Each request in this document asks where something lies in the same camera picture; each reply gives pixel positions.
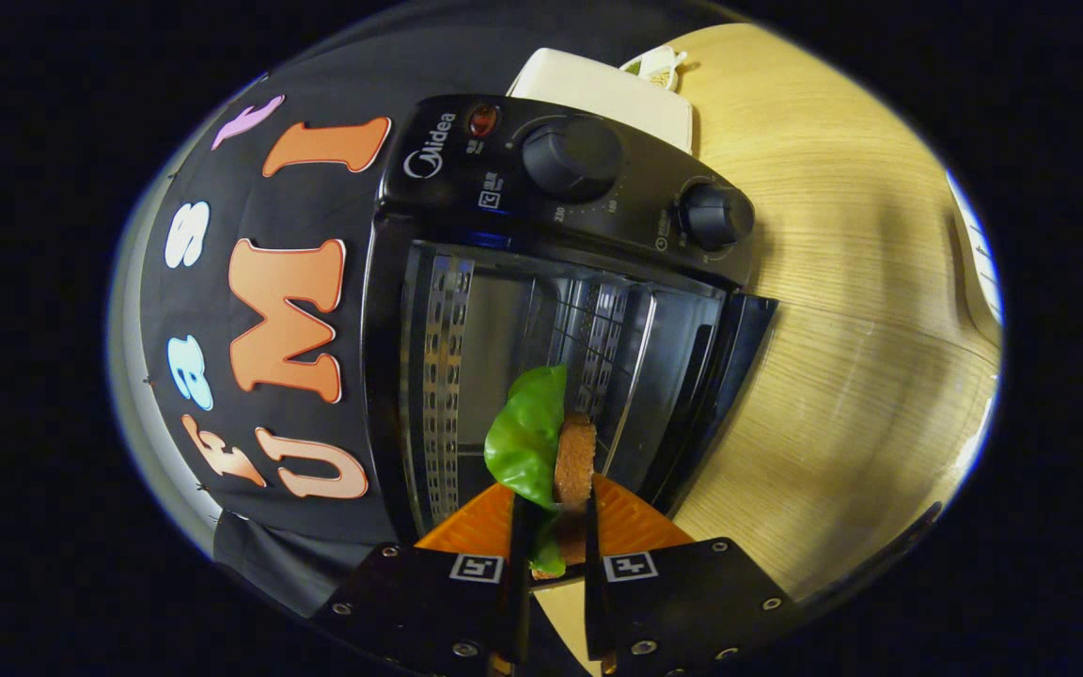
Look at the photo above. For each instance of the lettuce bread sandwich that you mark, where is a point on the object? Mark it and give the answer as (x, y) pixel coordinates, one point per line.
(523, 442)

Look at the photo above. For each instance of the black toaster oven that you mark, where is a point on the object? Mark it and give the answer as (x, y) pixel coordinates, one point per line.
(466, 188)

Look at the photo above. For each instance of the small white dish with greens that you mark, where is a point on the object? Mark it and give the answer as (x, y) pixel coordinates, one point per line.
(659, 66)

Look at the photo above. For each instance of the white plate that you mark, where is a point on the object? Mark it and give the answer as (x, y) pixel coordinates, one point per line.
(974, 273)

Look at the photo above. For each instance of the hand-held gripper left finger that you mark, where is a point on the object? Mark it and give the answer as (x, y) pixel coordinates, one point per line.
(518, 611)

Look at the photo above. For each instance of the white slot toaster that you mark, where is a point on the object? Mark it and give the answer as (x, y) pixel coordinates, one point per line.
(598, 89)

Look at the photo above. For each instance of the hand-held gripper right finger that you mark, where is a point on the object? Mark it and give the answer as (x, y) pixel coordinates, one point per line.
(595, 611)

